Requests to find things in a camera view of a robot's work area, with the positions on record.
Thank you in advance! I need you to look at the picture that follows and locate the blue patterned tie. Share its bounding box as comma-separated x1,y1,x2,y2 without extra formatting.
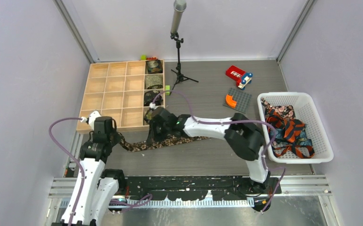
272,129,313,147

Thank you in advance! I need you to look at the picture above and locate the dark gold rolled tie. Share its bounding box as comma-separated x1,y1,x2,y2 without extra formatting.
146,59,163,74

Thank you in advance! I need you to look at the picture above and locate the pink floral dark tie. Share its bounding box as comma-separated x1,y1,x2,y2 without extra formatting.
260,98,296,120

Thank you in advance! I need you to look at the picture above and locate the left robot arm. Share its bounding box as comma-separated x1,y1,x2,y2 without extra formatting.
48,111,126,226

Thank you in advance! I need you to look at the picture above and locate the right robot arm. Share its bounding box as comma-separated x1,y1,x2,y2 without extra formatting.
150,107,270,193

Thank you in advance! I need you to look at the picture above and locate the brown floral black tie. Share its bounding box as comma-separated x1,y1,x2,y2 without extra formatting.
118,132,210,152

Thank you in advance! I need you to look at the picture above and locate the orange navy striped tie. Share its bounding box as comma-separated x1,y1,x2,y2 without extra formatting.
266,115,315,159

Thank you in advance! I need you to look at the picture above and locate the olive patterned rolled tie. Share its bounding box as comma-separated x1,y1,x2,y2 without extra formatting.
144,74,164,89

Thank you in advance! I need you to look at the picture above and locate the navy yellow floral rolled tie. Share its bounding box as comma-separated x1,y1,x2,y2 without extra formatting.
143,108,155,125

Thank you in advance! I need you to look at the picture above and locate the red toy truck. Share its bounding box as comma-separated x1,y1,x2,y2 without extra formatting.
225,65,253,90

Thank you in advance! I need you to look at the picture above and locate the orange curved block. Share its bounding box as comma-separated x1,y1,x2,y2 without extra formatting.
225,94,237,108

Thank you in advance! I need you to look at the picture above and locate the grey building baseplate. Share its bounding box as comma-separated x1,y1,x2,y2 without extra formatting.
222,88,252,114

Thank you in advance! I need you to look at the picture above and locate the white plastic basket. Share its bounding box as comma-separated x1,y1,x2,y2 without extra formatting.
257,92,334,164

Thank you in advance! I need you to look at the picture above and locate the black microphone tripod stand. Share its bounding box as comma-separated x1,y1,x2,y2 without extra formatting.
170,32,198,91

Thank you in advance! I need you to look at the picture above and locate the grey microphone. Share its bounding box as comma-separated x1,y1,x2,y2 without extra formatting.
170,0,187,35

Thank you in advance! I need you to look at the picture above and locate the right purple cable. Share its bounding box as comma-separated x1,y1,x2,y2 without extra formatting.
149,89,286,214

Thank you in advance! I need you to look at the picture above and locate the black beige floral rolled tie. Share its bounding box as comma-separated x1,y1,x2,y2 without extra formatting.
143,90,163,106

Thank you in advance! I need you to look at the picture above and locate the wooden compartment tray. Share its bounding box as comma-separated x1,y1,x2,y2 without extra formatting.
79,60,166,132

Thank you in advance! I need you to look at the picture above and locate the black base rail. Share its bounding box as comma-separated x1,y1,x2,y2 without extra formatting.
115,176,282,201

